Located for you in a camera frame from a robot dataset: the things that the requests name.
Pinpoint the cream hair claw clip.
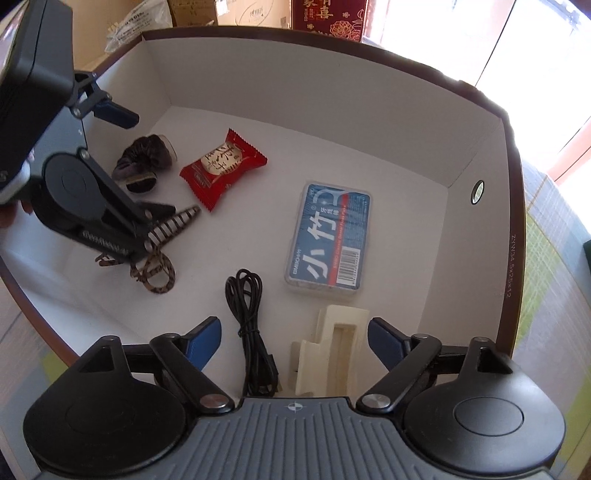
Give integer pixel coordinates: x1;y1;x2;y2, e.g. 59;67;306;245
290;305;372;398

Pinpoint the checked cloth desktop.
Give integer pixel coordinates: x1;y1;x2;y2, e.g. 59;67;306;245
0;161;591;462

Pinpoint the red snack packet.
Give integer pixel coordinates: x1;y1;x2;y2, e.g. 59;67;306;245
179;128;269;213

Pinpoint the brown cardboard box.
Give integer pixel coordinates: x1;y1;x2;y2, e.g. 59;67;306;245
0;25;527;398

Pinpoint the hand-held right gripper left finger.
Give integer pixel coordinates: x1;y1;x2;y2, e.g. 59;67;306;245
76;316;235;415

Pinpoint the clear printed plastic bag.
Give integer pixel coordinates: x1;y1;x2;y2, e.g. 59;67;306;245
104;0;172;54

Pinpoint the black usb cable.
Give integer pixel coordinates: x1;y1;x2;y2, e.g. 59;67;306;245
225;269;282;398

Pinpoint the dark velvet scrunchie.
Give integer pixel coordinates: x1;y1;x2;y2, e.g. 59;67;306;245
112;134;178;192

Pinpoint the striped hair clip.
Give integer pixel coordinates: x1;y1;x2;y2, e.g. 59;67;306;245
95;205;202;295

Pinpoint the blue label floss box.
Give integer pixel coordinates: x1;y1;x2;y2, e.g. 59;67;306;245
284;182;376;296

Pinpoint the red gift bag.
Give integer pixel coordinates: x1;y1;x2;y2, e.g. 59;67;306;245
291;0;370;43

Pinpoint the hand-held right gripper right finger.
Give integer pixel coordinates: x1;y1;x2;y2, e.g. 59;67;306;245
358;316;522;413

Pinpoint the brown carton with white handle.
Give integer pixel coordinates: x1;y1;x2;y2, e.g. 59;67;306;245
167;0;220;27

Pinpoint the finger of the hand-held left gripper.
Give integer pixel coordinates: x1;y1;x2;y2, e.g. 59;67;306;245
70;71;140;131
76;150;155;261

